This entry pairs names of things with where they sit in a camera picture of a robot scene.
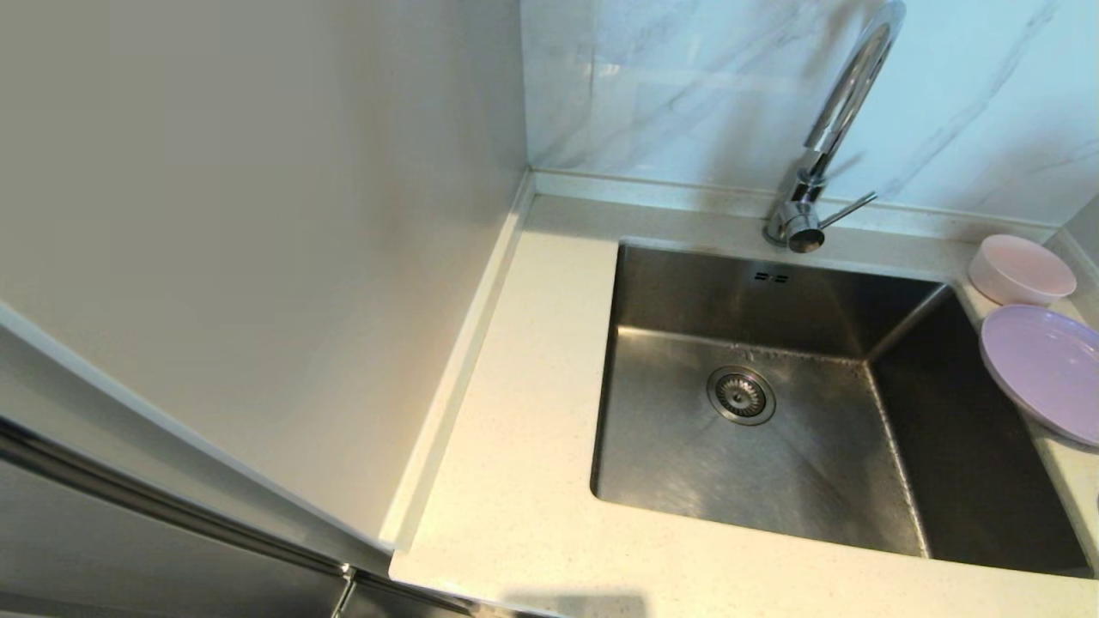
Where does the chrome kitchen faucet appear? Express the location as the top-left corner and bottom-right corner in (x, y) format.
(764, 0), (908, 254)

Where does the pink bowl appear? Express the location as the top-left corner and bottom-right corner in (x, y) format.
(968, 234), (1078, 307)

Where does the purple plate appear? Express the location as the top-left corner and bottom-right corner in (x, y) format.
(980, 305), (1099, 448)

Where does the stainless steel sink basin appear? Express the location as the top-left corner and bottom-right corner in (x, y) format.
(590, 239), (1096, 578)

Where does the round metal drain strainer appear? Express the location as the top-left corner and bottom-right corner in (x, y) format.
(707, 366), (777, 427)

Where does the white tall cabinet side panel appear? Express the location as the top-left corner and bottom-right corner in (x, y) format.
(0, 0), (529, 554)

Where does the chrome door trim bar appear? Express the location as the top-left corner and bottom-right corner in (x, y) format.
(0, 418), (355, 578)

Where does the grey steel appliance door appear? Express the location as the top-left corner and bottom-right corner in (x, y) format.
(0, 459), (344, 618)

